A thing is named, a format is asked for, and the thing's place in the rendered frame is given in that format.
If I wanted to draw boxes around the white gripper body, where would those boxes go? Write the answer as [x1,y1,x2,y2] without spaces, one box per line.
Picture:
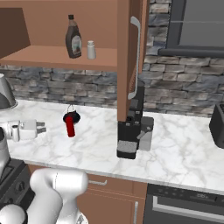
[18,119,39,141]

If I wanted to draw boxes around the dark brown cabinet door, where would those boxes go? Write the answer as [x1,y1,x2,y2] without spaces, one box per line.
[0,7,32,60]

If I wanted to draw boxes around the grey metal pot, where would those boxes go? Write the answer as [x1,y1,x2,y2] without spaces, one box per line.
[0,73,18,111]

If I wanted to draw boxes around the black stove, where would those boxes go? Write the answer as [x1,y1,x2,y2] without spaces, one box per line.
[0,158,35,213]

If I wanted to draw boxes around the black stove knob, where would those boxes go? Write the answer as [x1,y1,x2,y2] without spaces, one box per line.
[17,181,27,192]

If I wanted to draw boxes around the black and grey coffee machine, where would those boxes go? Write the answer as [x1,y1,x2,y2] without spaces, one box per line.
[115,80,155,160]

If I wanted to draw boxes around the white shaker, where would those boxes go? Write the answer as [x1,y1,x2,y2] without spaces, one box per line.
[86,40,97,60]

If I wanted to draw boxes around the brown syrup bottle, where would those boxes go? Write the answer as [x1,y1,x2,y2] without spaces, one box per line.
[65,14,83,60]

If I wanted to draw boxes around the brown drawer front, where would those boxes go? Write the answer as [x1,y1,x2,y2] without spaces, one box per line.
[86,172,149,200]

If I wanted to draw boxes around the brown base cupboard door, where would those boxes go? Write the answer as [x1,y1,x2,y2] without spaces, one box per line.
[76,189,147,224]

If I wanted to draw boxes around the black dishwasher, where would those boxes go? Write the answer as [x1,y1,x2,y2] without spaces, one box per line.
[142,183,224,224]

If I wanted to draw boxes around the black toaster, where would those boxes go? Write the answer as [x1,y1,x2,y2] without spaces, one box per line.
[208,102,224,150]

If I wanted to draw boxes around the dark grey framed window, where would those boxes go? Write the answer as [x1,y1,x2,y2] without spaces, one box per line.
[157,0,224,59]

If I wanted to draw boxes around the grey drawer handle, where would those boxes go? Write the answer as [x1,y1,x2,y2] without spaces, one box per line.
[88,179,109,186]

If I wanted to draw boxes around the brown wooden wall cabinet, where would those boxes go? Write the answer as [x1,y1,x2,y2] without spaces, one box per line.
[0,0,123,73]

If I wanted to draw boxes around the grey cabinet door handle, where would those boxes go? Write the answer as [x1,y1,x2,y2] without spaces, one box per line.
[127,16,142,101]

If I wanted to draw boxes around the grey cupboard door handle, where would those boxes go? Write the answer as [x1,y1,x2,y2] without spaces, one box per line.
[133,200,140,224]

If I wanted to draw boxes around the grey dishwasher handle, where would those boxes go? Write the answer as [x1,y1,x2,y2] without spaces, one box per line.
[152,195,224,224]

